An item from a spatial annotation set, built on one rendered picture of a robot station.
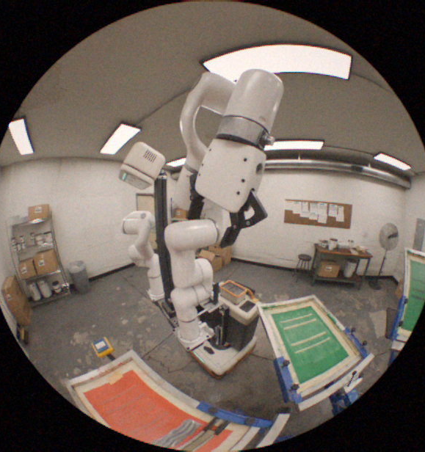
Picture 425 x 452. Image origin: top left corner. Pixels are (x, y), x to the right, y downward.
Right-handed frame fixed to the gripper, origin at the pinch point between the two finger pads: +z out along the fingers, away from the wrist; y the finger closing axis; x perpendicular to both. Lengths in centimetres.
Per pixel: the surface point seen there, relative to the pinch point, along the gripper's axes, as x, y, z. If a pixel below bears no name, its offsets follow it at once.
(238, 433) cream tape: 21, -62, 56
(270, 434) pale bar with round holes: 17, -68, 44
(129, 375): 35, -9, 81
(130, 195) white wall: -79, 349, 129
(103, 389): 56, -12, 79
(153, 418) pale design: 41, -35, 69
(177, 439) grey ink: 41, -49, 62
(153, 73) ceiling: -10, 122, -83
